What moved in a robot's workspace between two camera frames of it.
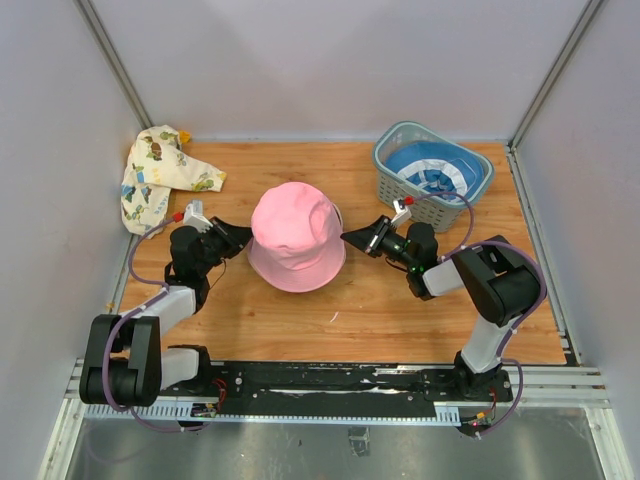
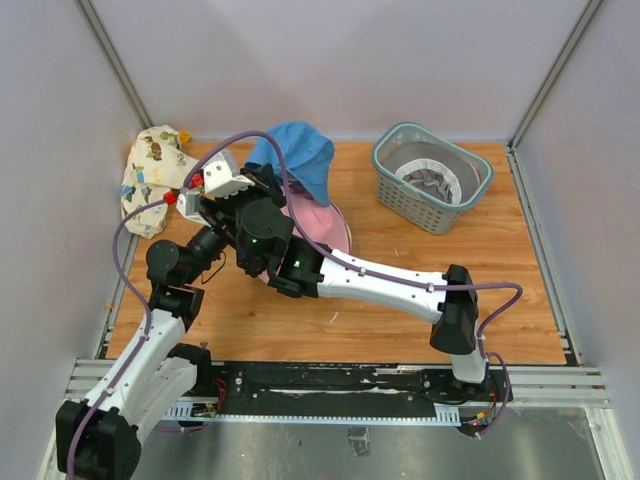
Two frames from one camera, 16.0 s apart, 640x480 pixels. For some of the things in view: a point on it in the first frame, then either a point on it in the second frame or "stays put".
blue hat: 438,167 to 309,156
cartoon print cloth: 156,164 stays put
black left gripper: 234,237 to 219,216
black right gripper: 370,238 to 265,185
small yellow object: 184,136 stays put
